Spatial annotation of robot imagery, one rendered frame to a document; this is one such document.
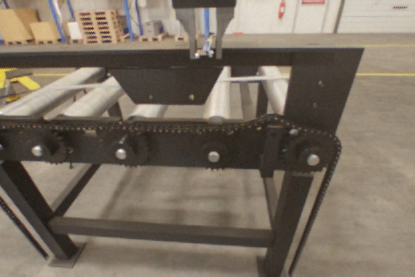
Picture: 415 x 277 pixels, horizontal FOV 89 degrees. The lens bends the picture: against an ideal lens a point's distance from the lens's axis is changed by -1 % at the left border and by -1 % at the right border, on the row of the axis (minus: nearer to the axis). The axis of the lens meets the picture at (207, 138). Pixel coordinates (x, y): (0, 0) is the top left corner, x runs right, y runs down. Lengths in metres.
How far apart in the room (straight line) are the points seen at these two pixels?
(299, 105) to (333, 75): 0.11
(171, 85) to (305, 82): 0.38
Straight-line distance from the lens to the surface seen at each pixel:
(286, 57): 0.66
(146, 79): 0.69
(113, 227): 1.23
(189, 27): 0.52
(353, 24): 10.71
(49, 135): 0.89
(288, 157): 0.73
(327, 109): 0.73
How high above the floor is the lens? 1.27
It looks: 33 degrees down
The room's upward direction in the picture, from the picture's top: 2 degrees counter-clockwise
